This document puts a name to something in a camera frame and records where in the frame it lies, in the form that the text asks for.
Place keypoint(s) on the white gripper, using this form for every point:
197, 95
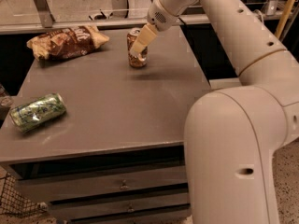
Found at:
158, 17

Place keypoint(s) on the orange soda can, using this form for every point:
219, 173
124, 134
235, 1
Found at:
136, 60

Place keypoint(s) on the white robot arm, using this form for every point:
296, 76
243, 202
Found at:
231, 135

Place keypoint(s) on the green soda can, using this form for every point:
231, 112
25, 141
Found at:
29, 116

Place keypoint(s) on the brown chip bag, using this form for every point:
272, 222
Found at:
67, 43

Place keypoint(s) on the grey drawer cabinet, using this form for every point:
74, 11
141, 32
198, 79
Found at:
116, 116

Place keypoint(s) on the grey metal railing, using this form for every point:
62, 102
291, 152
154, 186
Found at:
38, 27

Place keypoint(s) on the yellow wooden ladder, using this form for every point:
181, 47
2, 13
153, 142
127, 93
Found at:
284, 17

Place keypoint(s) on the top grey drawer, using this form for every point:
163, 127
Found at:
64, 187

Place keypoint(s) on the grey drawer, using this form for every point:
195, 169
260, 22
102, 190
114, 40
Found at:
64, 187
143, 216
119, 207

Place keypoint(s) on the middle grey drawer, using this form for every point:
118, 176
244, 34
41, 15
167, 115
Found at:
119, 207

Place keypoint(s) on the bottom grey drawer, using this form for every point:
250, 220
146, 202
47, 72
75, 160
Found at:
143, 216

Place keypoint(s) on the black wire mesh basket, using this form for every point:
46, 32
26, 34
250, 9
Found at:
13, 204

